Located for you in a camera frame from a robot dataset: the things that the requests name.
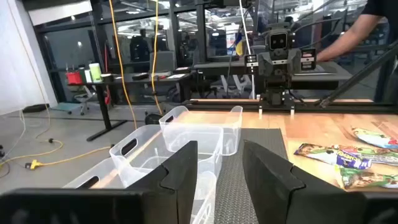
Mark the grey desk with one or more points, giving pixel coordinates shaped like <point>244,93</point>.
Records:
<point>217,67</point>

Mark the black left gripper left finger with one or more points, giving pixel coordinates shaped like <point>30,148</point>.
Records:
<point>174,186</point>

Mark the green granola bar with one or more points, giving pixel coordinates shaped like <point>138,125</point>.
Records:
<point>384,157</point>
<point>367,179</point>

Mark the pale green cylinder container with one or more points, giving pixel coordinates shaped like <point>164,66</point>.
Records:
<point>95,73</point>

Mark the black aluminium rig frame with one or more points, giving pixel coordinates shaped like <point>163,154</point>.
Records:
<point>342,107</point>

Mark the red pole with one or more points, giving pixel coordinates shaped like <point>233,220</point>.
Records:
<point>107,93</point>

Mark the dark grey woven mat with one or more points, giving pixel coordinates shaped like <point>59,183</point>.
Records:
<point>230,186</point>

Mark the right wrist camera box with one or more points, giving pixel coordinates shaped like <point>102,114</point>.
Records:
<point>278,40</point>

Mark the person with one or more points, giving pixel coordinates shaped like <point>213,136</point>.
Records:
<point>351,34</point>

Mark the clear plastic bin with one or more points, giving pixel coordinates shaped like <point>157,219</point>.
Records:
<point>202,124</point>
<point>102,174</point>
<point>140,146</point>

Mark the grey chair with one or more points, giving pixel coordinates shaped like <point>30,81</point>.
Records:
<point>161,62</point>

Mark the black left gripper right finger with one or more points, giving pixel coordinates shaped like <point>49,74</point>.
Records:
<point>270,193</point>

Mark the black floor box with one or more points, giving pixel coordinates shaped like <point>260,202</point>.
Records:
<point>35,108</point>

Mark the red container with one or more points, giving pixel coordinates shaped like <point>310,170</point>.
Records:
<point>74,78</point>

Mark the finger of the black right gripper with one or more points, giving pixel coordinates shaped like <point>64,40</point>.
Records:
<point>251,63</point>
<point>308,59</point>

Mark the blue granola bar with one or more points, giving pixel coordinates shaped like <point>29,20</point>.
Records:
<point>373,138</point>

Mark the black desk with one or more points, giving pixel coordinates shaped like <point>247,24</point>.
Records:
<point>104,102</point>

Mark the small shallow bowl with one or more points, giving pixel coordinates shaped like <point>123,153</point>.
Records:
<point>107,77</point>

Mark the white office chair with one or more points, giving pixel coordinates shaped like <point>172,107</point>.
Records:
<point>83,98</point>

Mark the colourful snack packets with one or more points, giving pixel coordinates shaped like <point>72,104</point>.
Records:
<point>323,154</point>

